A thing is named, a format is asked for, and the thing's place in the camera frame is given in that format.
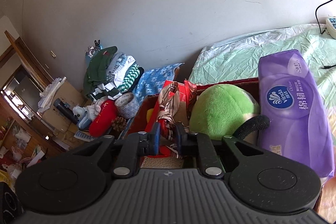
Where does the black cylinder bottle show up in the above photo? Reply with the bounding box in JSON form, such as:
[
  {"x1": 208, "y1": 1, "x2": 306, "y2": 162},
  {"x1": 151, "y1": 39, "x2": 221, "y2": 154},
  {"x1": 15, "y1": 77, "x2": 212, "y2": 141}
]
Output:
[{"x1": 54, "y1": 98, "x2": 79, "y2": 125}]

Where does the wooden cabinet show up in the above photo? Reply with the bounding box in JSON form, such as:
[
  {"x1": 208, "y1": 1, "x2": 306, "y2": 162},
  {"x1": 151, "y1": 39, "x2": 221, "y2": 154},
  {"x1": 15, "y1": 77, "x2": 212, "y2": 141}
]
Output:
[{"x1": 0, "y1": 30, "x2": 69, "y2": 161}]

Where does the brown pine cone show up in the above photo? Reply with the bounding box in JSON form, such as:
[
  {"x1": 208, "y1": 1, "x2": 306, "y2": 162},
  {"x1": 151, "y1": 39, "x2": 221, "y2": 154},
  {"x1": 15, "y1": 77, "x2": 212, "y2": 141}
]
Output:
[{"x1": 112, "y1": 116, "x2": 129, "y2": 133}]

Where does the white power strip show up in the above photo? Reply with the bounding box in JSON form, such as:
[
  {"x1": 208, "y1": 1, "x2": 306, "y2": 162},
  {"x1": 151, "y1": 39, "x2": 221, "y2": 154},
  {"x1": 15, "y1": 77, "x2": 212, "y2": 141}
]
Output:
[{"x1": 325, "y1": 15, "x2": 336, "y2": 39}]

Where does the red cardboard container box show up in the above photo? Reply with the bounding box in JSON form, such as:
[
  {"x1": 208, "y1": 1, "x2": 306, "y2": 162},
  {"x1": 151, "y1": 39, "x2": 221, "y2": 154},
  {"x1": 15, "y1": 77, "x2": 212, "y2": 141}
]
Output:
[{"x1": 118, "y1": 77, "x2": 263, "y2": 170}]

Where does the green printed bed sheet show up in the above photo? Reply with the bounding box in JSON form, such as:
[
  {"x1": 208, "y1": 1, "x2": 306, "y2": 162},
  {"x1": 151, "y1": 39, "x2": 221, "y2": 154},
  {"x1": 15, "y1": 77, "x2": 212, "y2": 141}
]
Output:
[{"x1": 188, "y1": 23, "x2": 336, "y2": 122}]

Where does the purple tissue pack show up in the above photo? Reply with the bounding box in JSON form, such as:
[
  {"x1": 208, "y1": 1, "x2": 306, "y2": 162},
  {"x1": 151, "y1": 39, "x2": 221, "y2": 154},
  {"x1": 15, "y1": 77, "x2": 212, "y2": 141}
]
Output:
[{"x1": 257, "y1": 49, "x2": 336, "y2": 178}]

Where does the brown cardboard box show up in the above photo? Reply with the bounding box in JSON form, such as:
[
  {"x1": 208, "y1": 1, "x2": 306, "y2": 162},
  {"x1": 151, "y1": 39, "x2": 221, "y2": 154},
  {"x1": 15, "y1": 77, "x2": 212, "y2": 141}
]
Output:
[{"x1": 39, "y1": 80, "x2": 88, "y2": 141}]

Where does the stack of folded clothes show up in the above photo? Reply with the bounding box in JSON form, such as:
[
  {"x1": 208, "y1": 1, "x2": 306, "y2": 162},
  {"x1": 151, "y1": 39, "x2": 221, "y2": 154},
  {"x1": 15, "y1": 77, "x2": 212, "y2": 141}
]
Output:
[{"x1": 83, "y1": 46, "x2": 145, "y2": 102}]

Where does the tall red carton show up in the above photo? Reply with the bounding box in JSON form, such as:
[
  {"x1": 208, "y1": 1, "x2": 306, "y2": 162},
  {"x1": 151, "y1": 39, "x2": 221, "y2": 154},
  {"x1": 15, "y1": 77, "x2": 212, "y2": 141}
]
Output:
[{"x1": 151, "y1": 79, "x2": 198, "y2": 135}]

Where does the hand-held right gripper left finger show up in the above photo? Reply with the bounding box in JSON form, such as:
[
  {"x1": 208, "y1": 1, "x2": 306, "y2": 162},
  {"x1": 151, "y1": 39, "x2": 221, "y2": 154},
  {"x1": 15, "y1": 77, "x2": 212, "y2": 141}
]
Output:
[{"x1": 71, "y1": 123, "x2": 161, "y2": 179}]

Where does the red cream patterned cloth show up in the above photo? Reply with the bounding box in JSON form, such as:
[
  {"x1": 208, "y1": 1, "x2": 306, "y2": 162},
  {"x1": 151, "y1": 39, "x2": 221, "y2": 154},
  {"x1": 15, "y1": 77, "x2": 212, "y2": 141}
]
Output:
[{"x1": 157, "y1": 82, "x2": 185, "y2": 159}]

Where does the printed tape roll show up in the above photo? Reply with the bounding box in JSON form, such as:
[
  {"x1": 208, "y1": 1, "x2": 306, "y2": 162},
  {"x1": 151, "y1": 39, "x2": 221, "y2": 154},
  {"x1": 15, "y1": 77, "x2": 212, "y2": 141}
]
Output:
[{"x1": 114, "y1": 93, "x2": 139, "y2": 119}]

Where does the black cable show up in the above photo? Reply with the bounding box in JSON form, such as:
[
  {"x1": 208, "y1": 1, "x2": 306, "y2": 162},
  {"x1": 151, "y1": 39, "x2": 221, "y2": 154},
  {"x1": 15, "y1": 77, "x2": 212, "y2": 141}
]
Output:
[{"x1": 315, "y1": 0, "x2": 336, "y2": 70}]

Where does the blue floral cloth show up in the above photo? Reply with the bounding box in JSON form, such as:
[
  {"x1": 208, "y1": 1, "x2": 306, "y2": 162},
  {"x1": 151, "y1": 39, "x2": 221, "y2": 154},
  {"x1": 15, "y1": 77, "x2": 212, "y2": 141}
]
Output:
[{"x1": 133, "y1": 63, "x2": 185, "y2": 99}]

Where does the white paper bundle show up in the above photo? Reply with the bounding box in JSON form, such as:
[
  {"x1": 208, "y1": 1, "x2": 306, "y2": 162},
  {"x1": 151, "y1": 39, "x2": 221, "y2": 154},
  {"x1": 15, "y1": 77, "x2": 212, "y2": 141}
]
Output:
[{"x1": 37, "y1": 76, "x2": 68, "y2": 115}]

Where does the red pouch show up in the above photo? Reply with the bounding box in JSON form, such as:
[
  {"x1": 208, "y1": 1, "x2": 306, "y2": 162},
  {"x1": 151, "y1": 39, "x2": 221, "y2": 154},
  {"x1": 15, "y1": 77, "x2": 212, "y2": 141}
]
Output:
[{"x1": 89, "y1": 99, "x2": 118, "y2": 137}]

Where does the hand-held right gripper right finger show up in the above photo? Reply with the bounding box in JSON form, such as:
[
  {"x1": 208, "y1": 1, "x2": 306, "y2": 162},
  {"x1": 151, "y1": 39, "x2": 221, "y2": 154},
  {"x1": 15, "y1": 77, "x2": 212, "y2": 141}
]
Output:
[{"x1": 175, "y1": 123, "x2": 264, "y2": 177}]

